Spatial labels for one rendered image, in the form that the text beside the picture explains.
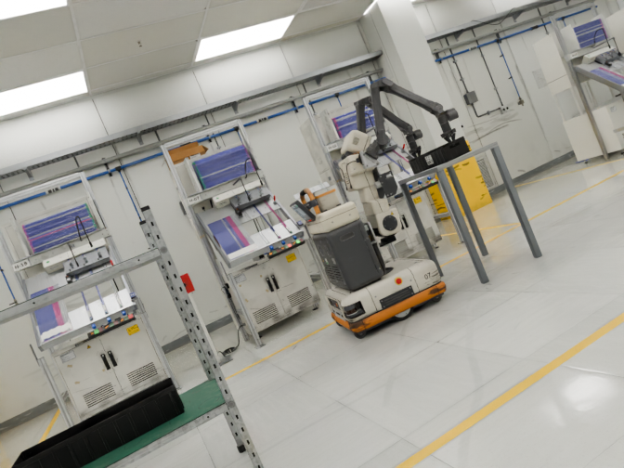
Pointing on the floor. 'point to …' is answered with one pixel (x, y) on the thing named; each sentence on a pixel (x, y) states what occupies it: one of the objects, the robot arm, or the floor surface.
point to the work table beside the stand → (469, 208)
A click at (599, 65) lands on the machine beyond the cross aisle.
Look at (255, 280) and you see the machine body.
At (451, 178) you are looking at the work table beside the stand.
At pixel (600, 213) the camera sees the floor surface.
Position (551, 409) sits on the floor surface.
